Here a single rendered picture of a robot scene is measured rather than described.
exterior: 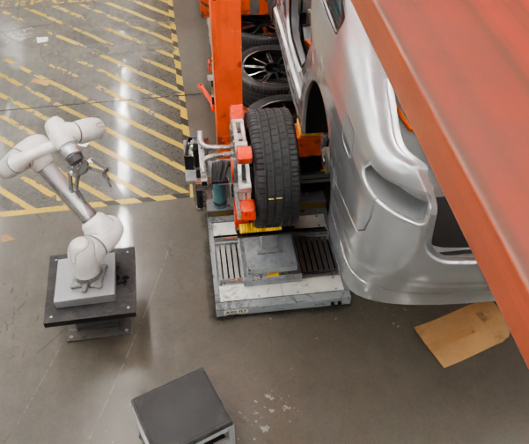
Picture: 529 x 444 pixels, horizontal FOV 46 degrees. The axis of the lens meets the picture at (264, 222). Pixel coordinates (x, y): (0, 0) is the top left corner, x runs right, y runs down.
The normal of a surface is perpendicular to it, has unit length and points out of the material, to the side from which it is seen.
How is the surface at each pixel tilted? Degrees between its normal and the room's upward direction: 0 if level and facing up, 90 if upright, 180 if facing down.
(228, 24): 90
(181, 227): 0
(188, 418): 0
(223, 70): 90
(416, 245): 90
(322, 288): 0
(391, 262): 91
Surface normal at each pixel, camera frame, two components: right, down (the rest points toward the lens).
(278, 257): 0.01, -0.70
